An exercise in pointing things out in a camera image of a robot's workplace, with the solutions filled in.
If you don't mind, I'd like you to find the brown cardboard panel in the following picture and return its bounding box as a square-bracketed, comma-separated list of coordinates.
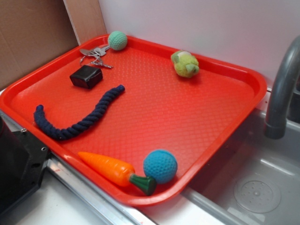
[0, 0, 106, 90]

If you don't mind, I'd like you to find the green dimpled ball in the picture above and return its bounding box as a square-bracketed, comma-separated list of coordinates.
[108, 31, 128, 51]

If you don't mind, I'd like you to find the blue dimpled ball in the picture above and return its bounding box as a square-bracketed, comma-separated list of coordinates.
[143, 149, 178, 184]

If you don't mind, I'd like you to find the dark blue rope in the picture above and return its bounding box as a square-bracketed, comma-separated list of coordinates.
[33, 84, 126, 141]

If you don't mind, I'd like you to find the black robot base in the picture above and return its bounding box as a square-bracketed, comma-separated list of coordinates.
[0, 119, 50, 215]

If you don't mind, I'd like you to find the grey toy sink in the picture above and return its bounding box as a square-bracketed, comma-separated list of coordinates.
[138, 88, 300, 225]

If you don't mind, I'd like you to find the silver key bunch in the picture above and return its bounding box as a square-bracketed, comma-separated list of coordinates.
[79, 45, 113, 69]

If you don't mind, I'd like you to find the black rectangular block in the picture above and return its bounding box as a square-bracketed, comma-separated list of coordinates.
[69, 65, 103, 89]

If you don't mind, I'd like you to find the orange plastic carrot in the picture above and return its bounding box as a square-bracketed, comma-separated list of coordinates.
[78, 152, 157, 196]

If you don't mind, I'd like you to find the red plastic tray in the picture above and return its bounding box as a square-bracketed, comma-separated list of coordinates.
[0, 35, 267, 206]

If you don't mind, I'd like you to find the green plush animal toy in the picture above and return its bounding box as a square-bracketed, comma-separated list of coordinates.
[171, 50, 200, 78]

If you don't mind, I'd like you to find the grey toy faucet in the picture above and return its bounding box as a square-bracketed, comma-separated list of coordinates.
[264, 37, 300, 139]

